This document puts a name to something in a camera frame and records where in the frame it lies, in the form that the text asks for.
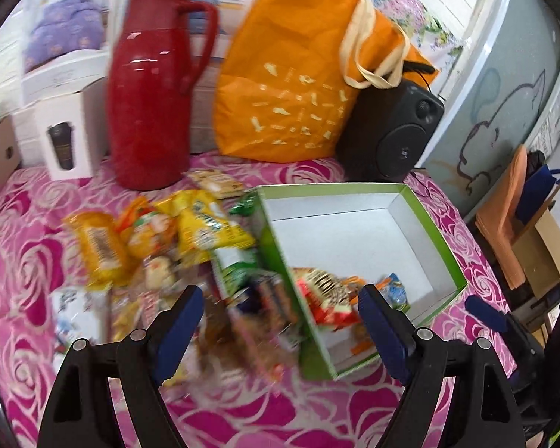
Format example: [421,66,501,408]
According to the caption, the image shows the blue white snack packet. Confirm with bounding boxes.
[50,286,109,353]

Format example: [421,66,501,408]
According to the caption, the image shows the red white snack packet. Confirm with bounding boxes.
[292,267,360,330]

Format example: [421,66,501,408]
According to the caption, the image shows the orange snack packet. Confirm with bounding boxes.
[115,195,178,260]

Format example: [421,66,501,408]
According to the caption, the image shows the green snack packet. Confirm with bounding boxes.
[210,247,260,299]

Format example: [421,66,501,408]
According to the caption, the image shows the yellow snack bag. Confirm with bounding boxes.
[155,189,256,267]

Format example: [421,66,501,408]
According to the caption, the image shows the yellow barcode snack packet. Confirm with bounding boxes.
[63,211,133,290]

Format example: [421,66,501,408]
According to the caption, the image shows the orange chair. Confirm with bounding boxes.
[475,144,527,289]

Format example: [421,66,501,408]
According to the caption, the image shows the blue bag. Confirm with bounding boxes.
[515,151,560,224]

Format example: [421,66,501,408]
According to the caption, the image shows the pink rose tablecloth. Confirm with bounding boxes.
[0,153,516,447]

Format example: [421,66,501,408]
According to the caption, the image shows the green cardboard box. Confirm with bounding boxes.
[250,183,467,380]

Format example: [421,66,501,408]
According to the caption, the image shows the black speaker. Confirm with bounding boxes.
[335,61,444,182]

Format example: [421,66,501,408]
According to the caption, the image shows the small green wrapped candy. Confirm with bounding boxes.
[228,191,258,217]

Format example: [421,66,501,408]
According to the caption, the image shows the beige cookie packet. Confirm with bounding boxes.
[187,170,246,199]

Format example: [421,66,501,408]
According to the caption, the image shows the white product box with cup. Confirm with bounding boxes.
[34,78,108,180]

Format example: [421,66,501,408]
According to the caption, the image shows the red thermos jug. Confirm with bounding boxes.
[106,0,218,191]

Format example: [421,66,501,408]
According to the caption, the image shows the orange tote bag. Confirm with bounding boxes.
[213,0,439,163]

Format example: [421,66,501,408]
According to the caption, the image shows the black speaker cable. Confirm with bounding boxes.
[407,171,433,199]

